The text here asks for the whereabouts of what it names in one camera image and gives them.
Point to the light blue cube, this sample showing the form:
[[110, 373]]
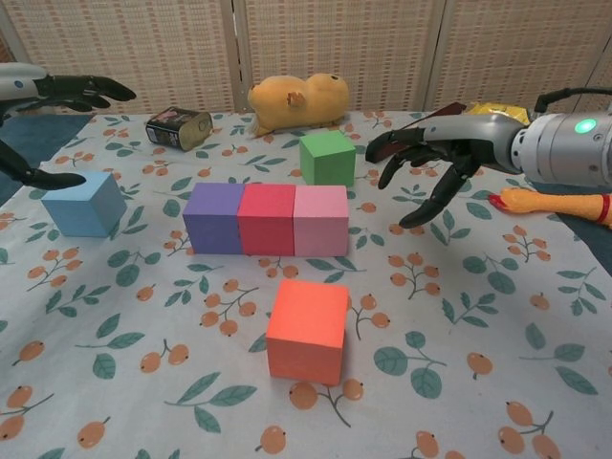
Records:
[[81, 210]]

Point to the bamboo folding screen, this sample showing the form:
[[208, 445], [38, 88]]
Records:
[[334, 43]]

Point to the yellow rubber chicken toy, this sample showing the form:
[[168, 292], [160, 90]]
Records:
[[545, 203]]

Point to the magenta red cube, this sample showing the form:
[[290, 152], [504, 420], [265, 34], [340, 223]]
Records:
[[265, 222]]

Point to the light pink cube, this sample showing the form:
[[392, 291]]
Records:
[[319, 225]]

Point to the yellow plush animal toy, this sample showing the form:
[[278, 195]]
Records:
[[296, 102]]

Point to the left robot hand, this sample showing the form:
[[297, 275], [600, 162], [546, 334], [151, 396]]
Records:
[[72, 91]]

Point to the orange cube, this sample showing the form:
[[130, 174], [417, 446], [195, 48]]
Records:
[[306, 330]]

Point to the dark red folded fan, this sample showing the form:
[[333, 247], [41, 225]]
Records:
[[452, 110]]

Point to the floral print tablecloth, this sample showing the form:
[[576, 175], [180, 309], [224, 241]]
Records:
[[143, 311]]

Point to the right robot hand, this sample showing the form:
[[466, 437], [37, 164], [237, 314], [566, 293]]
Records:
[[478, 138]]

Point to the purple cube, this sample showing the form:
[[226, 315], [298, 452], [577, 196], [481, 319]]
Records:
[[212, 222]]

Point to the green cube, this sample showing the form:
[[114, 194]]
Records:
[[325, 160]]

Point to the black luncheon meat can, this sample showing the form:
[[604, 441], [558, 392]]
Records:
[[174, 126]]

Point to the yellow marshmallow bag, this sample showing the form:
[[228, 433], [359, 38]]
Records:
[[502, 112]]

